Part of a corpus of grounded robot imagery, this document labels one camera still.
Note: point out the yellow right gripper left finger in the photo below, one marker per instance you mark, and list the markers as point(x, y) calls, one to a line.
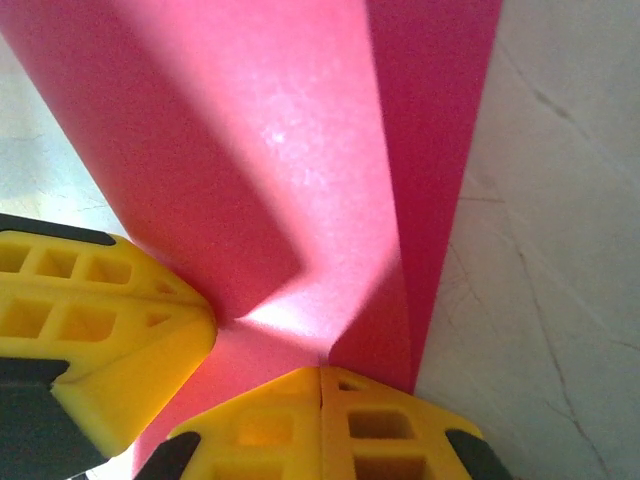
point(270, 450)

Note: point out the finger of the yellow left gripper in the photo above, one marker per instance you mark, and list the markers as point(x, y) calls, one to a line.
point(150, 360)
point(125, 265)

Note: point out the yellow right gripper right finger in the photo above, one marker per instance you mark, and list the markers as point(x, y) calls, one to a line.
point(340, 450)

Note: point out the pink square paper sheet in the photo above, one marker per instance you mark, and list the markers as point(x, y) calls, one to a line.
point(250, 150)

